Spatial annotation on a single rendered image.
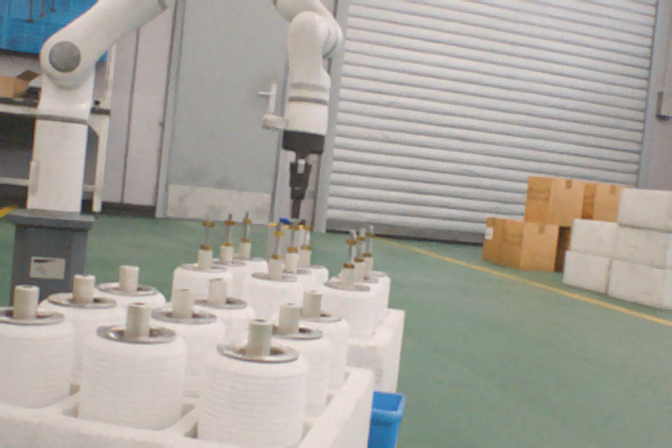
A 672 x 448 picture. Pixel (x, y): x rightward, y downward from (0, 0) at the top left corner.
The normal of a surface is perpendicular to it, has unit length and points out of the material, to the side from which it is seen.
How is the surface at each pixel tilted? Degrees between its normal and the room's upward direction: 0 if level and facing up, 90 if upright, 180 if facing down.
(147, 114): 90
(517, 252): 90
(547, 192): 90
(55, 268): 89
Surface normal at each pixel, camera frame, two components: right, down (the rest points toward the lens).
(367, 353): -0.15, 0.04
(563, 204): 0.31, 0.08
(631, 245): -0.95, -0.08
